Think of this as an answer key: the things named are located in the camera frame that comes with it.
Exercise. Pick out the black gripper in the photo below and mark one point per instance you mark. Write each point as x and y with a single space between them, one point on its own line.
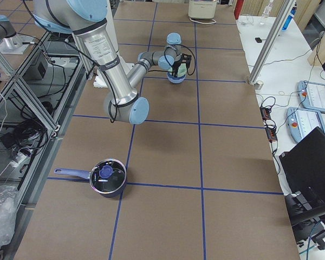
176 66

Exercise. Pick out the blue bowl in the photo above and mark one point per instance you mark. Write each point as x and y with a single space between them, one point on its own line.
174 79

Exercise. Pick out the green bowl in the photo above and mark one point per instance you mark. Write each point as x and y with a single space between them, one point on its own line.
182 70

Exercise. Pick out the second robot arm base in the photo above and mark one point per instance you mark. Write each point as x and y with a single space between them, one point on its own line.
10 40

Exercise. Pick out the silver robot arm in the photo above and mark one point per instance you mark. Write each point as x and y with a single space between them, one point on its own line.
87 22

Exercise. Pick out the white appliance box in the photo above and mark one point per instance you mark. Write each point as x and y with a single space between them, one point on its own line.
202 9

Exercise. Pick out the clear plastic bottle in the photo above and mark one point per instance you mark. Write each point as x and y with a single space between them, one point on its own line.
266 11

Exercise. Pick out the orange black usb hub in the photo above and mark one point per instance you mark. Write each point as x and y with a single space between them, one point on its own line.
269 124

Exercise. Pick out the blue water bottle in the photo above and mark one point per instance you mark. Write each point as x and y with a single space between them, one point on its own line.
290 16

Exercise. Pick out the blue saucepan with glass lid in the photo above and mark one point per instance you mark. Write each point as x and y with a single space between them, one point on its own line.
108 177

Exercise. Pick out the lower teach pendant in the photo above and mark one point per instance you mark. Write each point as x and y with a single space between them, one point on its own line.
302 121

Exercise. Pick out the teach pendant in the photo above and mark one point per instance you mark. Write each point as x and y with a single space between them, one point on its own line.
312 95
302 121

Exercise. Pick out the upper teach pendant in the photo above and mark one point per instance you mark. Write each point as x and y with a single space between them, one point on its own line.
312 95

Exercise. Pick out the black laptop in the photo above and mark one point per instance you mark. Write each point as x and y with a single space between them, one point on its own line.
304 165

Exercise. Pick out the crumpled plastic bag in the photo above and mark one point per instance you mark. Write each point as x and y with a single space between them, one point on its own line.
8 212

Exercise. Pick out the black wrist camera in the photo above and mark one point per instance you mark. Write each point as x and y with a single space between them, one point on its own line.
186 59

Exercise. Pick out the aluminium frame post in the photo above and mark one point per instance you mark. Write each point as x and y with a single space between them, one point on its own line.
270 39

